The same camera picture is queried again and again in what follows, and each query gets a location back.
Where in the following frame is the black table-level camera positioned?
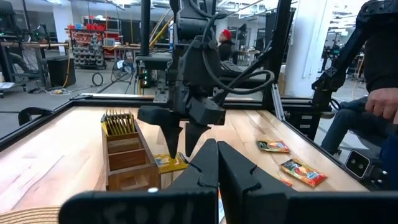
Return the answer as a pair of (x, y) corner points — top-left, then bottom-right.
(343, 148), (390, 191)

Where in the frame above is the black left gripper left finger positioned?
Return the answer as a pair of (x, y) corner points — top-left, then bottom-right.
(58, 138), (220, 224)

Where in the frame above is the computer tower with lights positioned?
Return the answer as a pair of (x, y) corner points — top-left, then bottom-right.
(139, 68), (153, 88)

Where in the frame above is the wooden workbench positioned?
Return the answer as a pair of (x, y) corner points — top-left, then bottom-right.
(0, 41), (70, 91)

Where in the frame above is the black table handle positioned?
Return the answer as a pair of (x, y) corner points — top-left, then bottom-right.
(17, 106), (54, 127)

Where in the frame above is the person's hand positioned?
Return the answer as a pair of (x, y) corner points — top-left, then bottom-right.
(364, 87), (398, 121)

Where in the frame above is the black cable coil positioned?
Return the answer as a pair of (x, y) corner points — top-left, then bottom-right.
(91, 72), (104, 88)

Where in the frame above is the black aluminium rig frame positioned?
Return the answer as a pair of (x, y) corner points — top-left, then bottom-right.
(0, 0), (368, 187)

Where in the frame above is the yellow floor cable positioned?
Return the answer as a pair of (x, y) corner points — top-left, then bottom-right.
(46, 55), (73, 96)

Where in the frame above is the round woven placemat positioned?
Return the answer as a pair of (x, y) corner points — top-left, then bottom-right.
(0, 205), (62, 224)

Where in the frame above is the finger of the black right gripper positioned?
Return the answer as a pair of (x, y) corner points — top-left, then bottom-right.
(185, 121), (213, 158)
(160, 123), (184, 160)

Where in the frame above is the white pillar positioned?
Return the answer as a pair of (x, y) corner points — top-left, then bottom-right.
(284, 0), (340, 99)
(52, 2), (75, 57)

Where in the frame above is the black control box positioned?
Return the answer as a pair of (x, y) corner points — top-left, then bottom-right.
(283, 111), (315, 141)

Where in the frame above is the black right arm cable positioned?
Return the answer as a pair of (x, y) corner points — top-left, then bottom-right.
(201, 12), (277, 96)

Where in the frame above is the person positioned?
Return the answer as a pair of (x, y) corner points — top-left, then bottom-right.
(216, 29), (239, 63)
(320, 0), (398, 191)

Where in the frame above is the green yellow tea packet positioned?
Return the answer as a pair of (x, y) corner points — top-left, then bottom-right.
(101, 113), (111, 137)

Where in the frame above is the wooden tea organizer box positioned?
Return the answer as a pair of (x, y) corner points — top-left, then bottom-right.
(101, 119), (162, 191)

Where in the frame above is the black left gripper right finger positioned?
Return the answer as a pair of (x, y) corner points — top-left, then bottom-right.
(218, 141), (398, 224)

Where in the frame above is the floor fan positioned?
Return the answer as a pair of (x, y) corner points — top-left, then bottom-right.
(111, 58), (136, 83)

